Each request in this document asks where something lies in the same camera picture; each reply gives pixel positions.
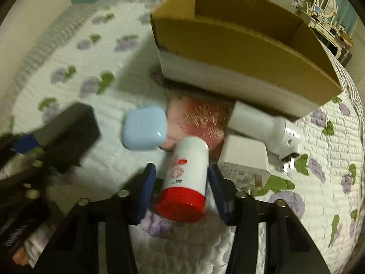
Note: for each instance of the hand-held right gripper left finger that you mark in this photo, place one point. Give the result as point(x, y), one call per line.
point(146, 194)

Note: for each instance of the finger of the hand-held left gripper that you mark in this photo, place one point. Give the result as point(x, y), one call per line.
point(31, 189)
point(24, 144)

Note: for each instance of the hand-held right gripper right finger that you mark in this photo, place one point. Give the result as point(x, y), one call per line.
point(217, 191)

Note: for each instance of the white bottle with red cap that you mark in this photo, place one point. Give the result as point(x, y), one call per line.
point(185, 177)

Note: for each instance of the brown cardboard box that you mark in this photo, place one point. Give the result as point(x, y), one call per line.
point(228, 48)

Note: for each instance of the white square charger plug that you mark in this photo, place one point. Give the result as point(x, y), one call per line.
point(242, 159)

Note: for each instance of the light blue earbuds case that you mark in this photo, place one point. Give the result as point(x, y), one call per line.
point(144, 128)

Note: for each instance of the floral quilted bedspread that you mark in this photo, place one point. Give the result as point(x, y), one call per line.
point(85, 97)

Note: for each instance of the pink packet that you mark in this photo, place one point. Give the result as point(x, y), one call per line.
point(199, 114)

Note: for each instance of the white cylindrical plug adapter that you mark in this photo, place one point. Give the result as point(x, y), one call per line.
point(262, 125)

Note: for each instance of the white dressing table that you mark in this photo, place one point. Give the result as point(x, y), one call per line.
point(328, 31)

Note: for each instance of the round vanity mirror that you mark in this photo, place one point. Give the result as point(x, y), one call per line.
point(325, 3)

